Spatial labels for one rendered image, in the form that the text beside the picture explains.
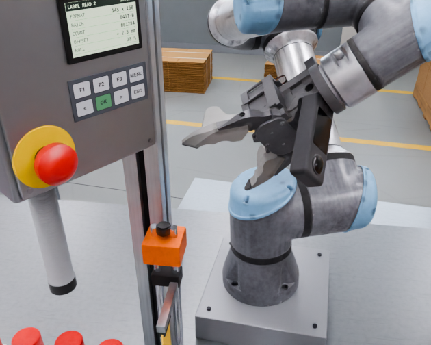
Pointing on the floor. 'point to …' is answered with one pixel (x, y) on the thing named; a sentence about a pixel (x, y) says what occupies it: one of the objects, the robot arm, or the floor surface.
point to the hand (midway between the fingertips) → (215, 172)
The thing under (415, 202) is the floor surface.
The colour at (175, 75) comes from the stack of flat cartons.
